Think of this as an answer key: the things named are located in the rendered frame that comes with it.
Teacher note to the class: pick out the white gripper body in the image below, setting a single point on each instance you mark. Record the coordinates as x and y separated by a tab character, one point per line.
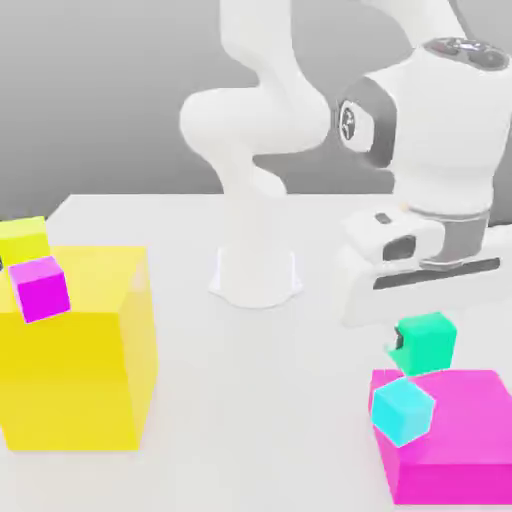
364	300

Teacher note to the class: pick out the small green cube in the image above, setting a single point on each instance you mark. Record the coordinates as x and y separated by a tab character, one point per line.
430	344

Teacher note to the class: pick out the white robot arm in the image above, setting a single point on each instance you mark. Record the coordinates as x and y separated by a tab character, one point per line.
256	120

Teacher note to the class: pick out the small cyan cube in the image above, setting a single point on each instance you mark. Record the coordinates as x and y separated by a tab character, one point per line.
402	412

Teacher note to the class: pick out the small magenta cube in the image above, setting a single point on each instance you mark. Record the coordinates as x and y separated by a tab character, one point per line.
42	294

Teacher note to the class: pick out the small lime cube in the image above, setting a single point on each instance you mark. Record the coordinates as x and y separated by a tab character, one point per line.
22	238

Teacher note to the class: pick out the large magenta box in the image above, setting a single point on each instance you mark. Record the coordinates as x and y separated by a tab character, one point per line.
464	440

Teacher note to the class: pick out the large yellow box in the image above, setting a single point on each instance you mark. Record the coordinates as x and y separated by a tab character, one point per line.
68	380

